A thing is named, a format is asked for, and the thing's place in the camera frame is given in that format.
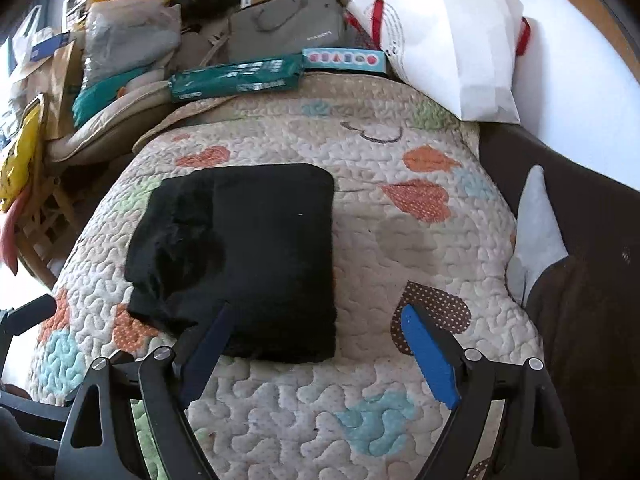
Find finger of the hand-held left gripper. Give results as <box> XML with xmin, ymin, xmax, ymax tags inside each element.
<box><xmin>0</xmin><ymin>294</ymin><xmax>58</xmax><ymax>341</ymax></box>

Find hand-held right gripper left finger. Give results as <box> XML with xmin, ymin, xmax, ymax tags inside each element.
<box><xmin>55</xmin><ymin>301</ymin><xmax>236</xmax><ymax>480</ymax></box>

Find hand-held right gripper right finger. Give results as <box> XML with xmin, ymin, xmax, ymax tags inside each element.
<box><xmin>400</xmin><ymin>301</ymin><xmax>581</xmax><ymax>480</ymax></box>

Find black pants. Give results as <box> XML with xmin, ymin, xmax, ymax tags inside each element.
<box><xmin>124</xmin><ymin>162</ymin><xmax>338</xmax><ymax>365</ymax></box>

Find pink seat cushion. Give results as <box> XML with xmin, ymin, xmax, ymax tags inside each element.
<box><xmin>0</xmin><ymin>200</ymin><xmax>28</xmax><ymax>276</ymax></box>

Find wooden chair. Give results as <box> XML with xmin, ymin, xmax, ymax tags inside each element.
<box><xmin>15</xmin><ymin>95</ymin><xmax>86</xmax><ymax>291</ymax></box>

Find quilted heart-print blanket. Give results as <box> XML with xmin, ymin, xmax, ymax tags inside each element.
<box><xmin>27</xmin><ymin>72</ymin><xmax>546</xmax><ymax>480</ymax></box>

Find yellow pillow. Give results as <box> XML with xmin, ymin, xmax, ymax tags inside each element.
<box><xmin>0</xmin><ymin>105</ymin><xmax>43</xmax><ymax>213</ymax></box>

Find person's foot in grey sock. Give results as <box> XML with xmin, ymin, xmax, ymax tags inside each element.
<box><xmin>506</xmin><ymin>164</ymin><xmax>571</xmax><ymax>306</ymax></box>

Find brown paper bag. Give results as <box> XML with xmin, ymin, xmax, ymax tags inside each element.
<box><xmin>25</xmin><ymin>40</ymin><xmax>83</xmax><ymax>141</ymax></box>

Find dark brown sofa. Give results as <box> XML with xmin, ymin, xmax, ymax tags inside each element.
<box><xmin>477</xmin><ymin>122</ymin><xmax>640</xmax><ymax>281</ymax></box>

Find blue cardboard box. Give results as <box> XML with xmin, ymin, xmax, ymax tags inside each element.
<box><xmin>29</xmin><ymin>32</ymin><xmax>71</xmax><ymax>63</ymax></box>

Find long green box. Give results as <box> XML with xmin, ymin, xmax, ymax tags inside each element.
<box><xmin>169</xmin><ymin>55</ymin><xmax>307</xmax><ymax>103</ymax></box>

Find clear bag of grey cloth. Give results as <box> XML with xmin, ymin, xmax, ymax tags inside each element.
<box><xmin>82</xmin><ymin>0</ymin><xmax>182</xmax><ymax>91</ymax></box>

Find light blue dotted box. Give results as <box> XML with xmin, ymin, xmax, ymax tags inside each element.
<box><xmin>302</xmin><ymin>48</ymin><xmax>387</xmax><ymax>75</ymax></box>

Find white paper bag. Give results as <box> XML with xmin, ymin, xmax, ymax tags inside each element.
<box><xmin>345</xmin><ymin>0</ymin><xmax>531</xmax><ymax>125</ymax></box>

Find grey laptop bag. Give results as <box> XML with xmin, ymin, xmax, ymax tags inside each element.
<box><xmin>227</xmin><ymin>0</ymin><xmax>351</xmax><ymax>63</ymax></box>

